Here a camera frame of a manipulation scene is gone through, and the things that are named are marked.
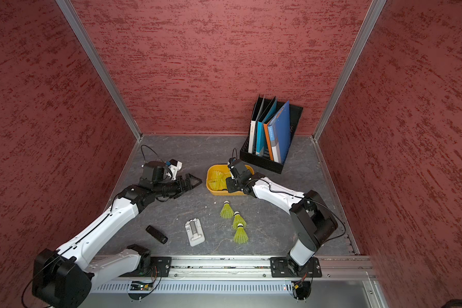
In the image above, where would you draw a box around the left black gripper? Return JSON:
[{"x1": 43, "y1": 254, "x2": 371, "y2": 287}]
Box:
[{"x1": 153, "y1": 173, "x2": 202, "y2": 198}]

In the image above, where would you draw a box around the yellow shuttlecock top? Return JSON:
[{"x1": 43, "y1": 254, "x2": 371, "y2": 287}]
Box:
[{"x1": 207, "y1": 171, "x2": 228, "y2": 191}]

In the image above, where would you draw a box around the yellow shuttlecock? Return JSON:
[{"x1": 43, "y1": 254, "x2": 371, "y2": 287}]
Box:
[
  {"x1": 232, "y1": 211, "x2": 246, "y2": 230},
  {"x1": 234, "y1": 223, "x2": 249, "y2": 245},
  {"x1": 220, "y1": 200, "x2": 234, "y2": 219},
  {"x1": 207, "y1": 171, "x2": 228, "y2": 191}
]

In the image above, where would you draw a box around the yellow plastic storage box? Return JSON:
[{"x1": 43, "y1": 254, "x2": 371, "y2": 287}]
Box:
[{"x1": 206, "y1": 164, "x2": 245, "y2": 196}]

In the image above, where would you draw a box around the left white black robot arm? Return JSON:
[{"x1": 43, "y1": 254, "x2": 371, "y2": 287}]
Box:
[{"x1": 30, "y1": 173, "x2": 202, "y2": 307}]

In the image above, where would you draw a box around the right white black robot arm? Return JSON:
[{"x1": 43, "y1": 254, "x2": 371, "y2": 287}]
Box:
[{"x1": 226, "y1": 172, "x2": 339, "y2": 272}]

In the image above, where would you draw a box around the white phone stand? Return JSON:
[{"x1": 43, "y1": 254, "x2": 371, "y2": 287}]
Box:
[{"x1": 185, "y1": 218, "x2": 205, "y2": 247}]

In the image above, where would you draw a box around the white folder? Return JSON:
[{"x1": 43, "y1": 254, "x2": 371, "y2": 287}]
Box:
[{"x1": 248, "y1": 96, "x2": 264, "y2": 154}]

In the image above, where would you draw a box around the teal folder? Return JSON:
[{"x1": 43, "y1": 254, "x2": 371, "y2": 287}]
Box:
[{"x1": 255, "y1": 97, "x2": 277, "y2": 157}]

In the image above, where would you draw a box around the orange folder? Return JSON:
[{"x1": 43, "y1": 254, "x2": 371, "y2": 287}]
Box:
[{"x1": 264, "y1": 117, "x2": 275, "y2": 161}]

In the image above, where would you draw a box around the blue folder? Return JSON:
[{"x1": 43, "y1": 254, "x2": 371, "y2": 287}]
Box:
[{"x1": 267, "y1": 101, "x2": 291, "y2": 164}]

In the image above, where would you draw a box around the black file rack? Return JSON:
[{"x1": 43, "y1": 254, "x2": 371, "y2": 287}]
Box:
[{"x1": 239, "y1": 96, "x2": 303, "y2": 174}]

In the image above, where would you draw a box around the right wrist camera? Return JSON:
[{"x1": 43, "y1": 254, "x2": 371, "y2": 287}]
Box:
[{"x1": 228, "y1": 157, "x2": 250, "y2": 179}]

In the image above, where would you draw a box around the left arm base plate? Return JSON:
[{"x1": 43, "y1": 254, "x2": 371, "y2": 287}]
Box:
[{"x1": 120, "y1": 257, "x2": 173, "y2": 278}]

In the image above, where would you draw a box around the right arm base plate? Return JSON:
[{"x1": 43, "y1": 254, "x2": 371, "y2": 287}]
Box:
[{"x1": 269, "y1": 257, "x2": 322, "y2": 278}]

